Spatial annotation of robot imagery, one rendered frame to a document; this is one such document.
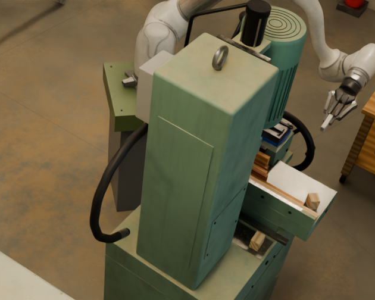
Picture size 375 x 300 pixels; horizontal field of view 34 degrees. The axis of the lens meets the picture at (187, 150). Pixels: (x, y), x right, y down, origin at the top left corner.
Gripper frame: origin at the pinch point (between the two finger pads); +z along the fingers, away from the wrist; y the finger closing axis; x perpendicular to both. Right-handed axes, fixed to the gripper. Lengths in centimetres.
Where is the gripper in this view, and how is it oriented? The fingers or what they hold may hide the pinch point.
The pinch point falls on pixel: (326, 122)
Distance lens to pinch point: 244.6
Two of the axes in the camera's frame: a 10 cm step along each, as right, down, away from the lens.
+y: 8.2, 4.7, -3.2
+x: 0.8, 4.7, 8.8
